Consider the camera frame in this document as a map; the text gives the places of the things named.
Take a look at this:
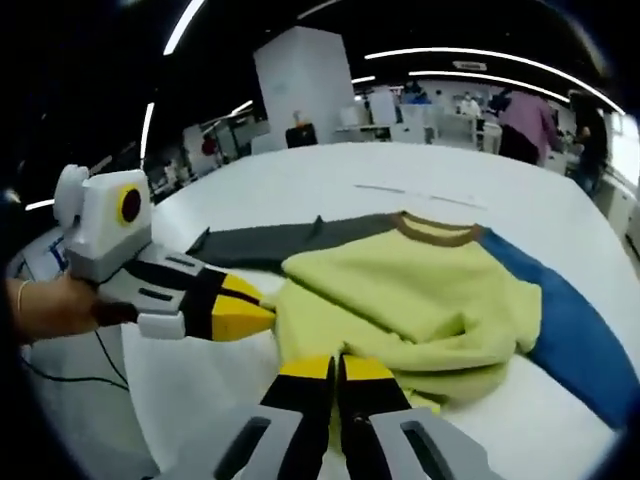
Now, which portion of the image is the long ceiling light strip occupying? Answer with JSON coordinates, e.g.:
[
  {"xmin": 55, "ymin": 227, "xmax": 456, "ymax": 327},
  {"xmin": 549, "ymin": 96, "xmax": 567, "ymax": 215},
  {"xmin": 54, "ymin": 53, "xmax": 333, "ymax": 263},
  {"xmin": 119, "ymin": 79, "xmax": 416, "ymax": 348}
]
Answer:
[{"xmin": 162, "ymin": 0, "xmax": 206, "ymax": 56}]

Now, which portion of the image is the black box with orange item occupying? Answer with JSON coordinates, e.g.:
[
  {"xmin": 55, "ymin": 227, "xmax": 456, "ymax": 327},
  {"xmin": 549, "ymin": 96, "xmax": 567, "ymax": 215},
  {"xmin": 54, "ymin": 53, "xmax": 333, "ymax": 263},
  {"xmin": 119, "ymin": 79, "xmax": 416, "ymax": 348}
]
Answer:
[{"xmin": 284, "ymin": 124, "xmax": 319, "ymax": 150}]

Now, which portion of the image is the white square column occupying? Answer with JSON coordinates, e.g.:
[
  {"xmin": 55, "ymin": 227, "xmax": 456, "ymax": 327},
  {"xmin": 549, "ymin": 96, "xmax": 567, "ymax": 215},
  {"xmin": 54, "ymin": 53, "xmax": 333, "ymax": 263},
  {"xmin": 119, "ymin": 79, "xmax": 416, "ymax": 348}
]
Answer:
[{"xmin": 252, "ymin": 25, "xmax": 354, "ymax": 150}]

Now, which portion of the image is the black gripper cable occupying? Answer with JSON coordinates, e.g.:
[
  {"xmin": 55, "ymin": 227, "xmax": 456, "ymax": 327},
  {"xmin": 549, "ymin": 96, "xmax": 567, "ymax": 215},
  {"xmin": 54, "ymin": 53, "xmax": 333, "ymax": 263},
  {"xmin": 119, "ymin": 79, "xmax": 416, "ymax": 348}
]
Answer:
[{"xmin": 22, "ymin": 329, "xmax": 131, "ymax": 394}]

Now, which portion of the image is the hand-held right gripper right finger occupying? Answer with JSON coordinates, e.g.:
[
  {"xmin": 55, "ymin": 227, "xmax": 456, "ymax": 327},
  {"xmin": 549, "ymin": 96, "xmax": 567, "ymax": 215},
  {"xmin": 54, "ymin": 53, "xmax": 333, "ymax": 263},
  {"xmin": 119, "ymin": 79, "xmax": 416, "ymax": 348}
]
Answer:
[{"xmin": 339, "ymin": 353, "xmax": 501, "ymax": 480}]

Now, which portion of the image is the white cabinet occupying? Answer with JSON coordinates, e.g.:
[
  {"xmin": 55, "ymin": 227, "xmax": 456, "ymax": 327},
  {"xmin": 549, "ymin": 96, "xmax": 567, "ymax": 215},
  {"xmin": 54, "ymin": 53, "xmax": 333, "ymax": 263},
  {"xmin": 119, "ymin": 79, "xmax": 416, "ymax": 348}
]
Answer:
[{"xmin": 597, "ymin": 174, "xmax": 636, "ymax": 241}]

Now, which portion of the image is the long curved ceiling light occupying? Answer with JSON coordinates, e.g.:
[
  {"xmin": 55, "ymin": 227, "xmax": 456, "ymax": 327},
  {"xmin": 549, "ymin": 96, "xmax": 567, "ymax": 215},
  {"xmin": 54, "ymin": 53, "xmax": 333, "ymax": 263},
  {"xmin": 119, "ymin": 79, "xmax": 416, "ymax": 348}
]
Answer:
[
  {"xmin": 363, "ymin": 47, "xmax": 626, "ymax": 114},
  {"xmin": 417, "ymin": 69, "xmax": 571, "ymax": 104}
]

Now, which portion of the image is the yellow blue grey garment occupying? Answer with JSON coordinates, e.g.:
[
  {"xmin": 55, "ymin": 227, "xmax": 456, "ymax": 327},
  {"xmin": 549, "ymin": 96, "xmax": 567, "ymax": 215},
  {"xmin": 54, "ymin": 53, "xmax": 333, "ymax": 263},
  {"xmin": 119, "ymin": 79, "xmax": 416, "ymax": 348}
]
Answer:
[{"xmin": 185, "ymin": 212, "xmax": 632, "ymax": 431}]

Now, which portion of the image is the translucent storage box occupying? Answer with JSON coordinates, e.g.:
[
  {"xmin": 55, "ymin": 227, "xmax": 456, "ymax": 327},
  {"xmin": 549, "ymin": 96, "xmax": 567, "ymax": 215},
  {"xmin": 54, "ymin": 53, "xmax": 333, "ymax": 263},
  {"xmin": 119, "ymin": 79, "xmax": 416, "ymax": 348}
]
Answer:
[{"xmin": 339, "ymin": 104, "xmax": 369, "ymax": 129}]

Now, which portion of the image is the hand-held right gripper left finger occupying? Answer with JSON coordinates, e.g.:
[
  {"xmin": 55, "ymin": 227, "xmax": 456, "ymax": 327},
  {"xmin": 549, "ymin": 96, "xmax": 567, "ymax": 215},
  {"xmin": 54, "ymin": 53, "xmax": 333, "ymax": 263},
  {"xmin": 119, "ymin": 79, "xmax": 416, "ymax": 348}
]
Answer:
[{"xmin": 174, "ymin": 354, "xmax": 336, "ymax": 480}]

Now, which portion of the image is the person's left hand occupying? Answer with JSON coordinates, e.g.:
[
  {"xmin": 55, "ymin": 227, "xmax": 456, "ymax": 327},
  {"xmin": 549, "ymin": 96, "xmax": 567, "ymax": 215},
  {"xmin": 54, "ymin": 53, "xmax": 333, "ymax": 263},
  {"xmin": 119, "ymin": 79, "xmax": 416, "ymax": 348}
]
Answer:
[{"xmin": 17, "ymin": 274, "xmax": 102, "ymax": 346}]

